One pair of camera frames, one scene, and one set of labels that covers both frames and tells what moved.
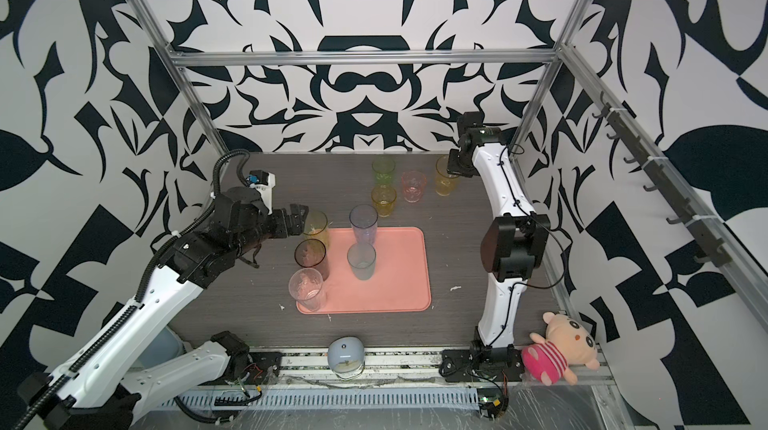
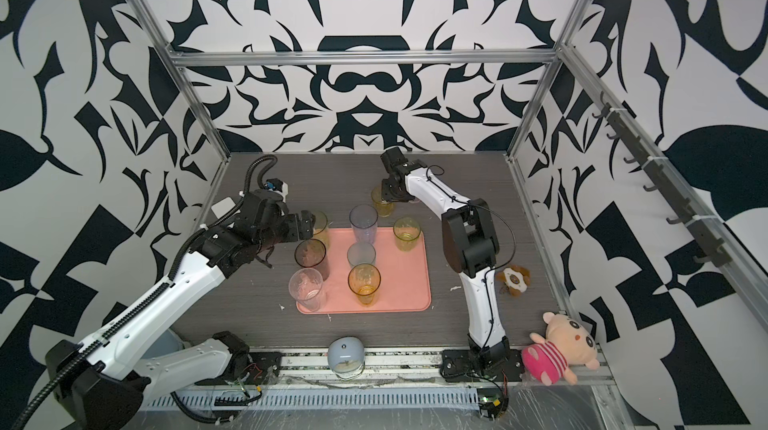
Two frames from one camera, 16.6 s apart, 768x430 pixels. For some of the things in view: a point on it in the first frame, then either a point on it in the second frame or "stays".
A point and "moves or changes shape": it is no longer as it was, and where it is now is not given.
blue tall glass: [363, 219] stays
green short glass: [383, 169] moves or changes shape
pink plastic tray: [401, 278] stays
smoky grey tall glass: [311, 253] stays
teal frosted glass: [361, 258] stays
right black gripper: [453, 167] → [386, 192]
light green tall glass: [316, 227] stays
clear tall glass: [307, 286] stays
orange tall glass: [445, 181] → [364, 281]
